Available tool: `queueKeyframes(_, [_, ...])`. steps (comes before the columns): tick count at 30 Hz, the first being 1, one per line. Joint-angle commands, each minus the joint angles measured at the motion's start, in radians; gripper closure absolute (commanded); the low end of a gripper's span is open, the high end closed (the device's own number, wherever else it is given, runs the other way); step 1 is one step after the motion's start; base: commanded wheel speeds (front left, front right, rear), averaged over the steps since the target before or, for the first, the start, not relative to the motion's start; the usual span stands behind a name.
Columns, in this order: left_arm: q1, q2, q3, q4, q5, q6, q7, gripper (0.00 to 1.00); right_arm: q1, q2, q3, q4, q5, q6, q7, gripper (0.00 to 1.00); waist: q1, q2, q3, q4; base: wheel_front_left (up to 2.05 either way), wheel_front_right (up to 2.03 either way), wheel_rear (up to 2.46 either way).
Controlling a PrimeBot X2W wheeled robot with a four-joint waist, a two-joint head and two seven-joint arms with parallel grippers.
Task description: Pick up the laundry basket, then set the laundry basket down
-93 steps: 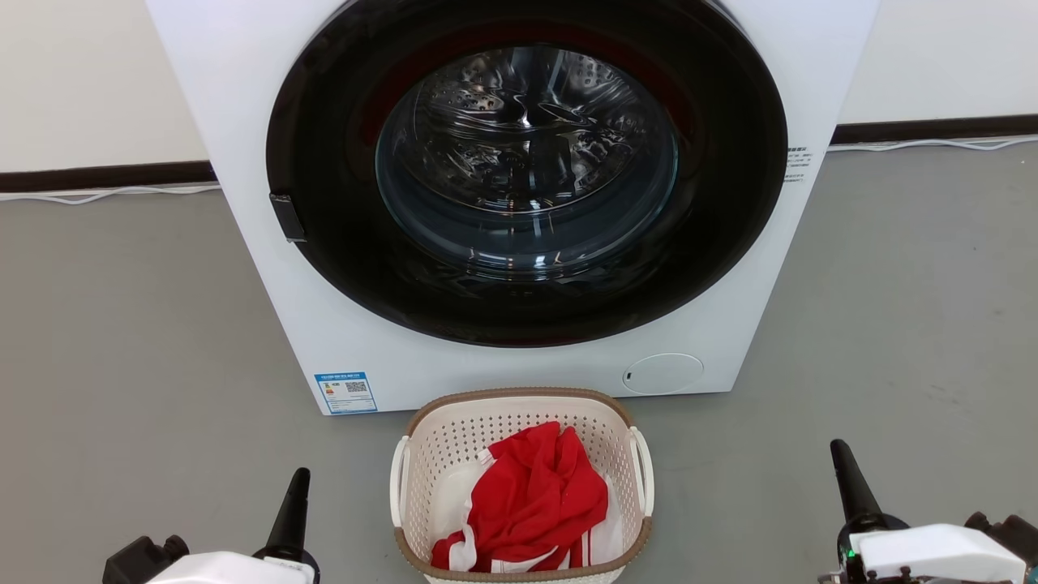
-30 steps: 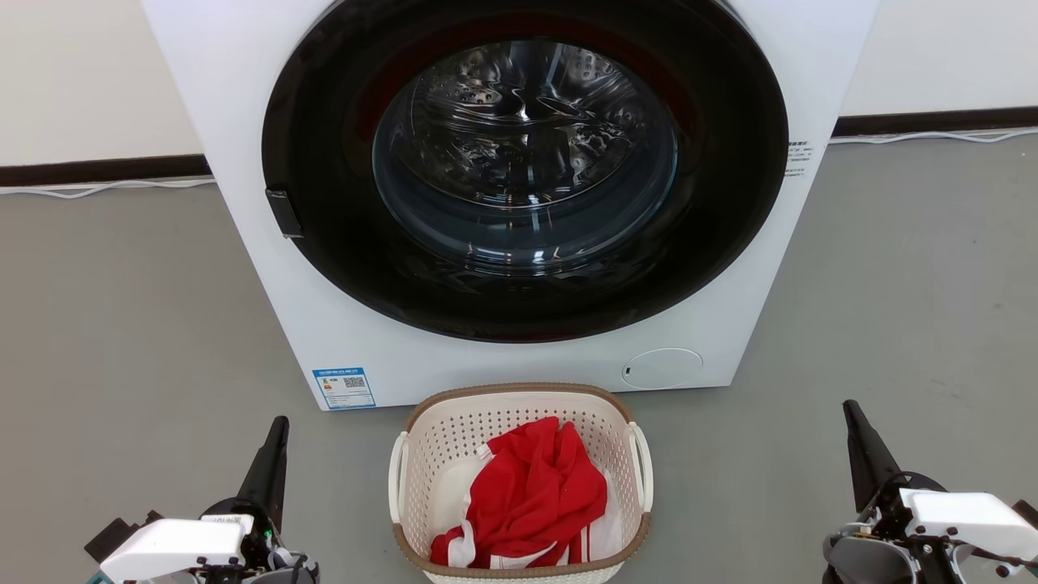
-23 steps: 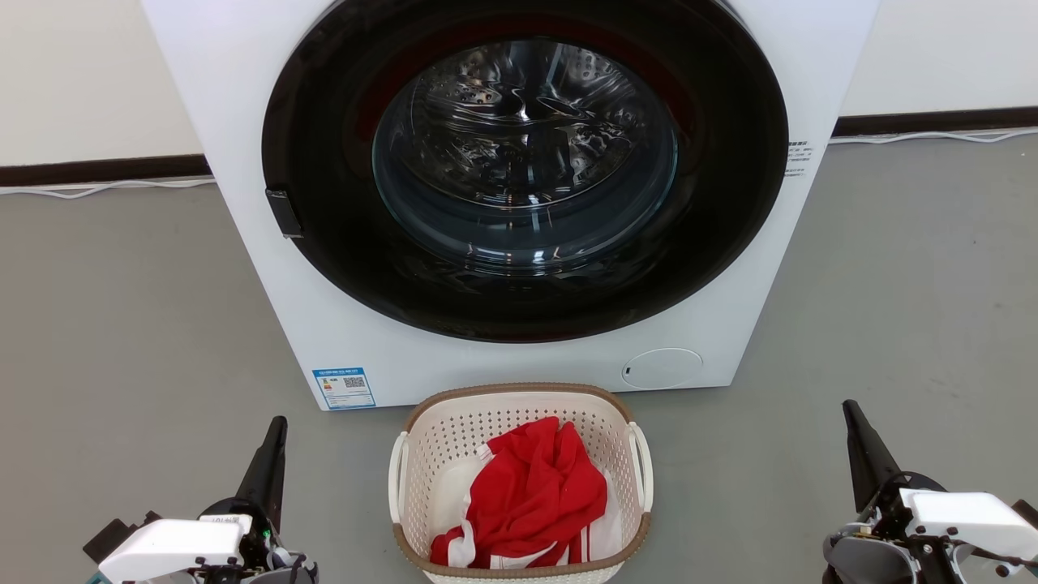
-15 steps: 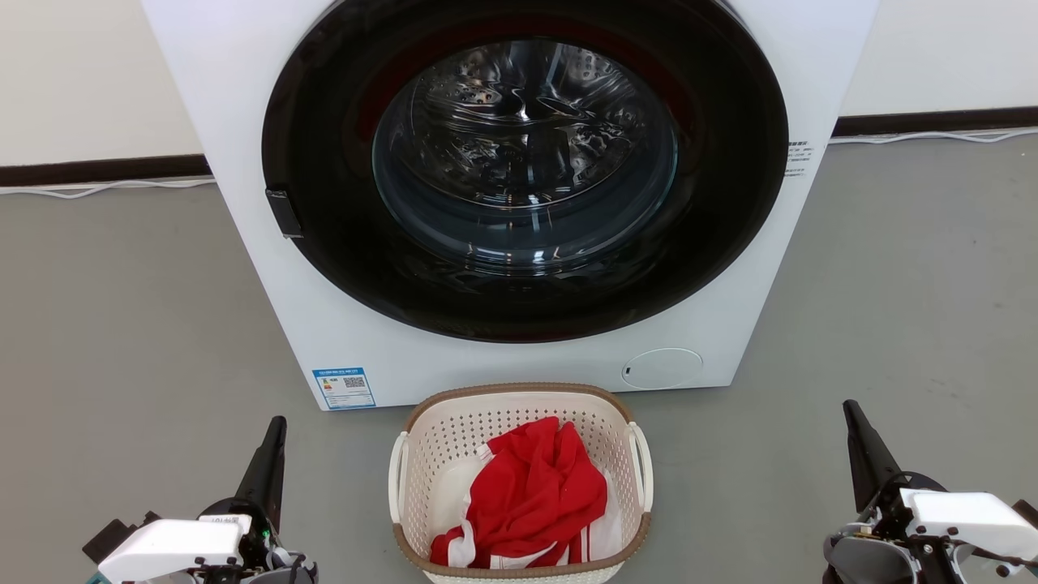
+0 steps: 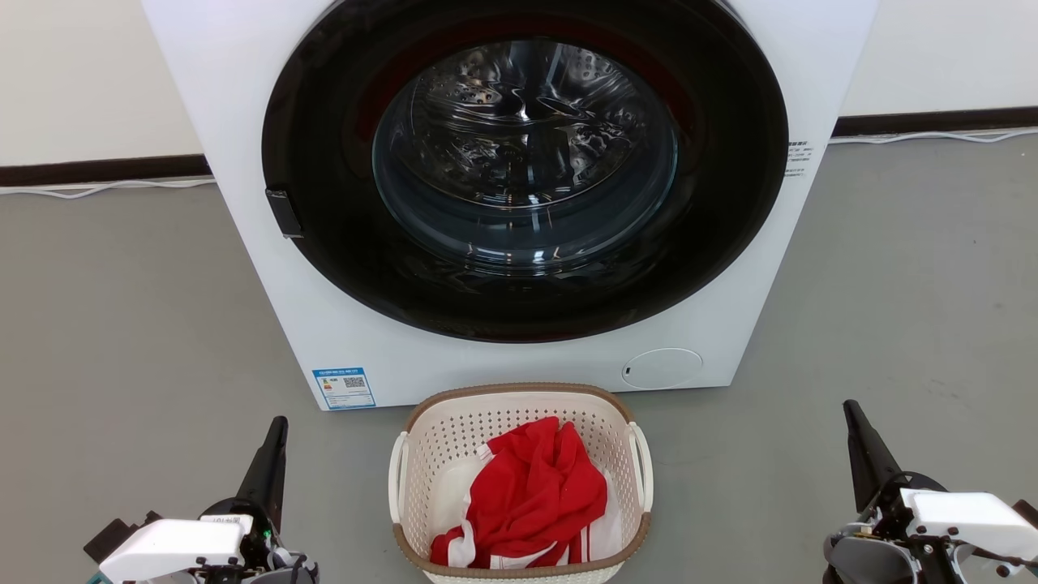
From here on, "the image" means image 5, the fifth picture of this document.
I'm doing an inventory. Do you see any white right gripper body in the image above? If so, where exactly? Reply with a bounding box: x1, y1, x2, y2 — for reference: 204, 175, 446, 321
821, 471, 1038, 584

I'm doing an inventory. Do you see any white floor cable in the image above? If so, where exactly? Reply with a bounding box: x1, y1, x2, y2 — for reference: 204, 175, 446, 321
829, 127, 1038, 145
0, 177, 217, 200

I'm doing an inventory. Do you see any black door handle latch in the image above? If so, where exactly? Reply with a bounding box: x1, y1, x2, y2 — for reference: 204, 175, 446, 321
265, 188, 304, 239

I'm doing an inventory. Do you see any white front-load washing machine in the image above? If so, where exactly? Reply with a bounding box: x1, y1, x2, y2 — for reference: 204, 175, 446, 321
142, 0, 881, 412

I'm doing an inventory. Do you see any cream perforated laundry basket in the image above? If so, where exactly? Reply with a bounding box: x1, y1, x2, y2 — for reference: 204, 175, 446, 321
388, 383, 654, 584

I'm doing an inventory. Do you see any blue energy label sticker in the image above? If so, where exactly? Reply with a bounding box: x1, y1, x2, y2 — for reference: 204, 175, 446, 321
312, 367, 377, 410

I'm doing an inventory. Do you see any white garment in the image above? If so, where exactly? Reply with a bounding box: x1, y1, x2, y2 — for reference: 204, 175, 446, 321
442, 458, 625, 569

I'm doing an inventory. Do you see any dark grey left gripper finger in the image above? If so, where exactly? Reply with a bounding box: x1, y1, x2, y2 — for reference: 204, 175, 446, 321
234, 416, 290, 534

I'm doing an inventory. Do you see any red garment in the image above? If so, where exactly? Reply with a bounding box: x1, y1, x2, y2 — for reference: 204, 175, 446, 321
430, 417, 609, 569

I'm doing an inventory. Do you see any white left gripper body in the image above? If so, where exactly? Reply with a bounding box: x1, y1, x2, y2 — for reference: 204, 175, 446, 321
84, 497, 321, 584

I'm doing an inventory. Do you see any round white filter cover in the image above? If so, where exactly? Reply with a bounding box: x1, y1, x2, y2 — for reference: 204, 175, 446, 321
622, 348, 704, 390

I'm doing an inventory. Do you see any black round washing machine door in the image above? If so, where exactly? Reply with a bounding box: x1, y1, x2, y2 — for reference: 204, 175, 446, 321
261, 0, 790, 344

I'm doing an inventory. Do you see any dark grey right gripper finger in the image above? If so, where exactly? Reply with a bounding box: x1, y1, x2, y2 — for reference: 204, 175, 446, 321
843, 399, 903, 514

